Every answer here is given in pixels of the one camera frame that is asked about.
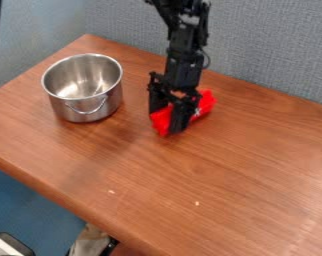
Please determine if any metal pot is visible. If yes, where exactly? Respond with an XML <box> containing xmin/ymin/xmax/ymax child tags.
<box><xmin>42</xmin><ymin>53</ymin><xmax>123</xmax><ymax>123</ymax></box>

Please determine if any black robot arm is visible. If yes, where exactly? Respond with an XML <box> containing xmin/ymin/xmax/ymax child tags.
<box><xmin>144</xmin><ymin>0</ymin><xmax>211</xmax><ymax>134</ymax></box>

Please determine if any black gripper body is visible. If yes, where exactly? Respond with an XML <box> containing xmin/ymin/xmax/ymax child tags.
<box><xmin>150</xmin><ymin>49</ymin><xmax>206</xmax><ymax>100</ymax></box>

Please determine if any beige cloth under table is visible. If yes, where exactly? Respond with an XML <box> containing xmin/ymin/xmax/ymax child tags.
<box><xmin>68</xmin><ymin>223</ymin><xmax>111</xmax><ymax>256</ymax></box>

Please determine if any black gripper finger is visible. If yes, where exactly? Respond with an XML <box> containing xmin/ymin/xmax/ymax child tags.
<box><xmin>148</xmin><ymin>82</ymin><xmax>170</xmax><ymax>113</ymax></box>
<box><xmin>170</xmin><ymin>94</ymin><xmax>202</xmax><ymax>134</ymax></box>

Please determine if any red star-shaped block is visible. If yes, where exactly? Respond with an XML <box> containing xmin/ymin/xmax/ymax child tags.
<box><xmin>150</xmin><ymin>89</ymin><xmax>218</xmax><ymax>136</ymax></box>

